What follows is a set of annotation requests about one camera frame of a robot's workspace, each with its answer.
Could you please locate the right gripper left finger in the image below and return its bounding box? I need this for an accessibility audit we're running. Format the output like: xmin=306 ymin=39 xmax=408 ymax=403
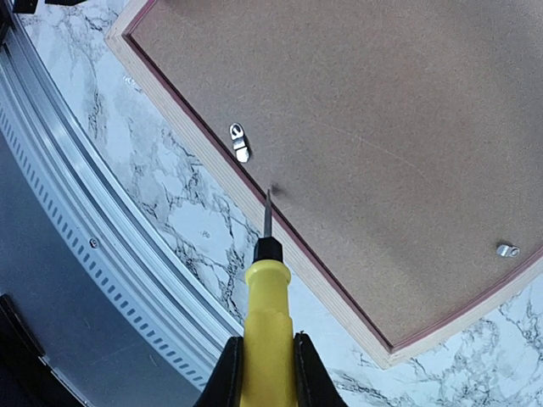
xmin=193 ymin=337 xmax=244 ymax=407

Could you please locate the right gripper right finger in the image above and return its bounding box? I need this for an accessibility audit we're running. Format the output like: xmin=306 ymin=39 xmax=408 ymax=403
xmin=294 ymin=332 xmax=339 ymax=406

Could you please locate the yellow handled screwdriver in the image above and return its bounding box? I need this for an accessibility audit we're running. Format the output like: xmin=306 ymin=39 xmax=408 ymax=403
xmin=240 ymin=192 xmax=298 ymax=406

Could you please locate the pink wooden picture frame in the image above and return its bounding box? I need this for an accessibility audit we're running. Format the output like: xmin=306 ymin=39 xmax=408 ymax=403
xmin=105 ymin=1 xmax=542 ymax=369

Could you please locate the aluminium front rail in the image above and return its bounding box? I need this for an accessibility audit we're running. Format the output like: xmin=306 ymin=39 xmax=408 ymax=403
xmin=1 ymin=17 xmax=239 ymax=392

